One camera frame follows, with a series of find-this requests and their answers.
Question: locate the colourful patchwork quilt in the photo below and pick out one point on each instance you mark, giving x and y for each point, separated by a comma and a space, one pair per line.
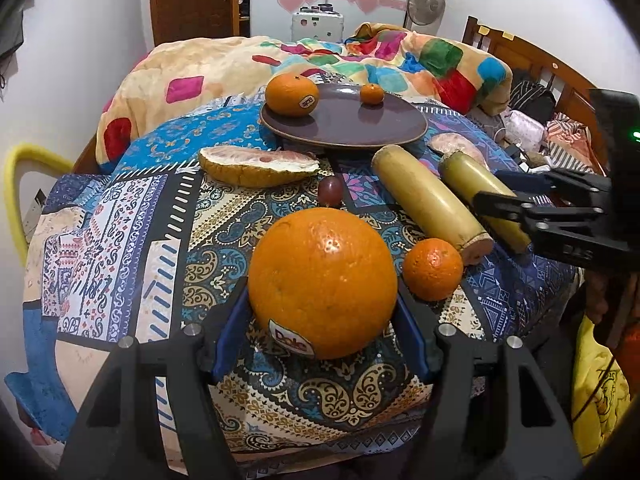
225, 67

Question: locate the dark hanging cloth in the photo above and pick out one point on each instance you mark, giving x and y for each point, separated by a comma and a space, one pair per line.
11, 25

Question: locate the striped cloth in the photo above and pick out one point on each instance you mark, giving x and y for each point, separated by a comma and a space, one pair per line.
570, 147

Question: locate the brown wooden door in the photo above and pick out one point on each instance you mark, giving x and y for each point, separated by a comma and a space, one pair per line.
195, 0

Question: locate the pink white cloth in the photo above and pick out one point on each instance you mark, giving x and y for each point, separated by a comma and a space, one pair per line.
525, 130

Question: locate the pink pomelo segment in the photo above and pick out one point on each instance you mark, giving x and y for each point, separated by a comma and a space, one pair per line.
452, 146

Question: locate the dark red grape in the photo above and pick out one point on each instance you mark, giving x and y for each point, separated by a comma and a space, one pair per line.
330, 191

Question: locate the yellow bag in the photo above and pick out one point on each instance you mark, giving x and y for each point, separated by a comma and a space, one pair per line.
597, 395

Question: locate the wooden bed headboard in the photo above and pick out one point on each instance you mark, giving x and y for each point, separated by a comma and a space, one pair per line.
540, 55

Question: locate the pomelo peel piece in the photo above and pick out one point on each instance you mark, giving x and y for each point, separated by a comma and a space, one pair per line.
255, 167

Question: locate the yellow chair frame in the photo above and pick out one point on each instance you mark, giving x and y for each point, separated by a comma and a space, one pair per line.
20, 160

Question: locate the black striped bag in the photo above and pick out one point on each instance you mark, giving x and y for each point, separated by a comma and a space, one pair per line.
532, 100

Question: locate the blue patterned tablecloth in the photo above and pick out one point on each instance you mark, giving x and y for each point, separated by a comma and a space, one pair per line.
130, 240

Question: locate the sugarcane piece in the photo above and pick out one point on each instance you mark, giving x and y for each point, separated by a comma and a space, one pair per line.
475, 180
425, 200

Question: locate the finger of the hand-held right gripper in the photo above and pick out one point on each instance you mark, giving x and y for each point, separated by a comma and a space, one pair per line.
520, 180
500, 205

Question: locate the small tangerine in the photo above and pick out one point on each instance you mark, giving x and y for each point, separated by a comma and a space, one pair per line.
372, 94
433, 269

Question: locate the orange with white sticker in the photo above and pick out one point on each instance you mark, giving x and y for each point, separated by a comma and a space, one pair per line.
322, 285
291, 95

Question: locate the dark purple plate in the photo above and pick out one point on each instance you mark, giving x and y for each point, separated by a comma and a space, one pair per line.
360, 125

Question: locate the white appliance with knobs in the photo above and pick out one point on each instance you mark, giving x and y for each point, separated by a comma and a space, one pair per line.
317, 25

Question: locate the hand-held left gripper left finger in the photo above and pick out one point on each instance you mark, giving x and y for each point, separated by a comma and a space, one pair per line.
227, 342

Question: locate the standing fan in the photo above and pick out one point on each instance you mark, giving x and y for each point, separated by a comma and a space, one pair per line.
426, 2

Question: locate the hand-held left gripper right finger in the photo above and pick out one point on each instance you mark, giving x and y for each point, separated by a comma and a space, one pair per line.
416, 342

